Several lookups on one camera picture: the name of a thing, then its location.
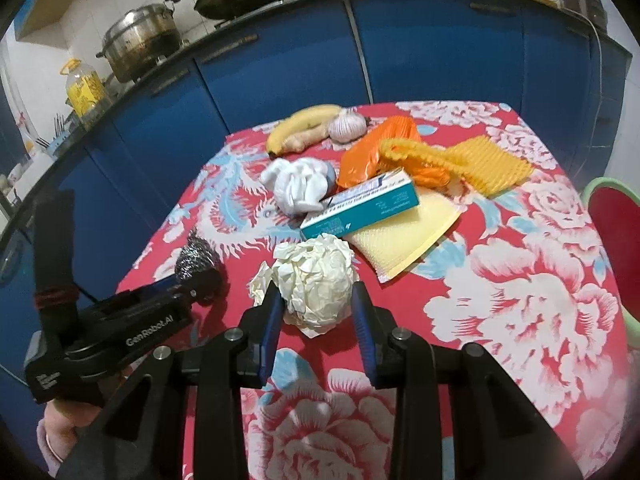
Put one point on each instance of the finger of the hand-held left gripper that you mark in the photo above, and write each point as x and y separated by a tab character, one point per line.
199	293

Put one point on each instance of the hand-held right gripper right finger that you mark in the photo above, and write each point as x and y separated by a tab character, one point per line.
362	331

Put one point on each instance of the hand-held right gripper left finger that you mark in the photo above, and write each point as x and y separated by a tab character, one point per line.
272	321

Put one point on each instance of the steel wool scourer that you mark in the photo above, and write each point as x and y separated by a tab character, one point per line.
192	257

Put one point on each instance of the cream paper ball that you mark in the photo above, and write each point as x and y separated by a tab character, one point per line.
315	285

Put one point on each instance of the yellow bubble mailer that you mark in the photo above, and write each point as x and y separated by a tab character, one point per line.
415	230

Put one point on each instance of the teal cardboard box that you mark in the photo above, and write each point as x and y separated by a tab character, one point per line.
360	207

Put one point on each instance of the red basin with green rim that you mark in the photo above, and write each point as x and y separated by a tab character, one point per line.
617	230

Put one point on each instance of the person's left forearm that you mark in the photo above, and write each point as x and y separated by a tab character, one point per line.
52	442

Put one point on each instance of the person's left hand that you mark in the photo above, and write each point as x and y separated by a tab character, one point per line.
75	417

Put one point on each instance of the red floral tablecloth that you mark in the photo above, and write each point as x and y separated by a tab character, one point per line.
525	285

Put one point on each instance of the orange plastic bag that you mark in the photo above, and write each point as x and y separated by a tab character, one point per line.
365	157

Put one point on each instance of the ginger root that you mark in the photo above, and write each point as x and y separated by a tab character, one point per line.
305	140

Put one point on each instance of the dish rack with utensils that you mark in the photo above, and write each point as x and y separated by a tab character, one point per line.
55	137

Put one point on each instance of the yellow banana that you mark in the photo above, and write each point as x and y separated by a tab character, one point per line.
300	120

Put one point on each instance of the garlic bulb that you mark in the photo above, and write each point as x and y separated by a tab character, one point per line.
347	126

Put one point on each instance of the flat yellow foam net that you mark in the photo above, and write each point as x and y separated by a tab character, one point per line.
495	165

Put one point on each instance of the yellow cooking oil bottle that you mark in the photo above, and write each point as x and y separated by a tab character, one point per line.
82	87

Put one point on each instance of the blue kitchen cabinet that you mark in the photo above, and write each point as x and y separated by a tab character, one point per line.
290	70

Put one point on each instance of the large steel stockpot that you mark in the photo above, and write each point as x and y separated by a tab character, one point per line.
140	40

